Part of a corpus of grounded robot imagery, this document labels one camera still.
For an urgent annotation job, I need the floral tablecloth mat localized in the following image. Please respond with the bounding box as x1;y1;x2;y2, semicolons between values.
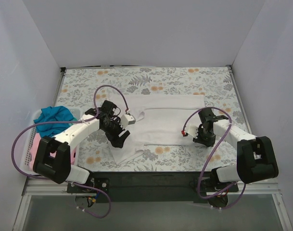
56;67;250;171

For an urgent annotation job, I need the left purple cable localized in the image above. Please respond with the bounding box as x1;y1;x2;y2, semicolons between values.
12;84;131;219

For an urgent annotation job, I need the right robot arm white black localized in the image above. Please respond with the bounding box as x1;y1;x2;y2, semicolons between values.
192;107;279;191

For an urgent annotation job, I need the pink t shirt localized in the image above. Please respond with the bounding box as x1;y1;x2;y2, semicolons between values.
29;133;76;170

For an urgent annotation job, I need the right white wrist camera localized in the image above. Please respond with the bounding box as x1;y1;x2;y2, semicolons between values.
181;125;199;139

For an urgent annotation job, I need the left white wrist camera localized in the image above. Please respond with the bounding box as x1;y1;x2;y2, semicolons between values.
120;110;136;128

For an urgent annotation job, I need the teal blue t shirt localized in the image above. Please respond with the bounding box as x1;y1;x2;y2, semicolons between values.
34;106;76;138

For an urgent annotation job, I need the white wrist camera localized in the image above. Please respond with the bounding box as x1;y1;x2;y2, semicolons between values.
120;110;136;128
181;125;199;139

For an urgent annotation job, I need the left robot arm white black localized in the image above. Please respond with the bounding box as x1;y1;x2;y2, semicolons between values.
33;101;136;193

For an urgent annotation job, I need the white plastic laundry basket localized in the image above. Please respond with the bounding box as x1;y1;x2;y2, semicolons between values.
19;107;83;175

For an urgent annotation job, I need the aluminium frame rail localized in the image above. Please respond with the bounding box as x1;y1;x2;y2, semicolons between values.
23;174;281;195

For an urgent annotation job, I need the white t shirt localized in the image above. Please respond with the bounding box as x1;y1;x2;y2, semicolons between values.
109;94;205;164

